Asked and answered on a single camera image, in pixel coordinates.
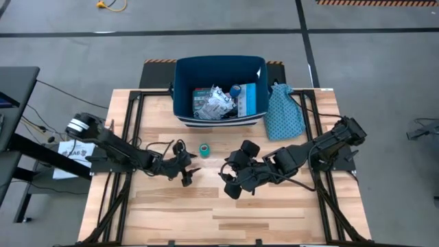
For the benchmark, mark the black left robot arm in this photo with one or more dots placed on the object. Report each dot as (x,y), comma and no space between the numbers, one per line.
(116,147)

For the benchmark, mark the white printed paper sheet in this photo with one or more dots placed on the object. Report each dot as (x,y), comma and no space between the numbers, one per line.
(79,151)

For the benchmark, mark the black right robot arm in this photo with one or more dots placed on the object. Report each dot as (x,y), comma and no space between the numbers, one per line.
(326,140)

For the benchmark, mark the black floor mat hazard edge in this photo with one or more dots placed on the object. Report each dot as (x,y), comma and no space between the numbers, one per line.
(154,75)

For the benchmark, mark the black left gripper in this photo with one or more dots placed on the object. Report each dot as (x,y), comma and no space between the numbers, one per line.
(173,166)

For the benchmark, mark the dark grey desk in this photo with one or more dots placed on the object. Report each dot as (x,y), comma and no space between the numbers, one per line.
(17,89)

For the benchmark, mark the blue white weekly pill organizer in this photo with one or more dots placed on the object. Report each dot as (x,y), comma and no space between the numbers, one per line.
(247,101)

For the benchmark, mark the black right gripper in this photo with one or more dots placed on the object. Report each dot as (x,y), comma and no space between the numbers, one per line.
(254,175)

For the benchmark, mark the teal patterned cloth bag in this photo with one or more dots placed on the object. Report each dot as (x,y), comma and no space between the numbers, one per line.
(283,113)

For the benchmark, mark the black aluminium table frame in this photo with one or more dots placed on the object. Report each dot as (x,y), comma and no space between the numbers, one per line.
(151,93)

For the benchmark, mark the navy white striped fabric basket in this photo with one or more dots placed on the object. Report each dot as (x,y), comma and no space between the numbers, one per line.
(219,68)

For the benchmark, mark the green bandage roll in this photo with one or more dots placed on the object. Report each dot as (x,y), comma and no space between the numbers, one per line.
(204,151)

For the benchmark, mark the white printed plastic pouch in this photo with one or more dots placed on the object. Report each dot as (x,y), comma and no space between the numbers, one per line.
(216,104)

